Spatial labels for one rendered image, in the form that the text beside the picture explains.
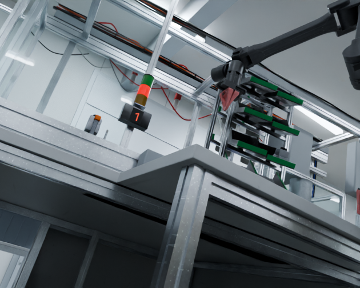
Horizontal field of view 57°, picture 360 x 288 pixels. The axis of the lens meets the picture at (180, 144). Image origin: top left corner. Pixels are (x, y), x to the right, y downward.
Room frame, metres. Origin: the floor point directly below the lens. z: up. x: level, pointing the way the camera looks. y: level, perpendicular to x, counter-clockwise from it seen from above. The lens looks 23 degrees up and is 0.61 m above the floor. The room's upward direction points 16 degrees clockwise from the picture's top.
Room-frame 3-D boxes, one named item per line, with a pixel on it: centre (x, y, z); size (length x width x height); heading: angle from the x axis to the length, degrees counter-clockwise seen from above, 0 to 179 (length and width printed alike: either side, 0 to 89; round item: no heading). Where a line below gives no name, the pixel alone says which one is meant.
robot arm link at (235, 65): (1.04, -0.12, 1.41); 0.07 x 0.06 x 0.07; 43
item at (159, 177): (1.06, -0.27, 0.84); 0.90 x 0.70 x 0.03; 116
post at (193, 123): (2.38, -0.06, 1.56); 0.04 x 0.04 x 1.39; 20
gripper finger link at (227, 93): (1.04, -0.14, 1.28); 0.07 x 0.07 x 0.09; 19
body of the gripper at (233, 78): (1.04, -0.13, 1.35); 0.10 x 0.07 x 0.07; 109
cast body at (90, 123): (1.10, 0.32, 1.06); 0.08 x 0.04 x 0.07; 20
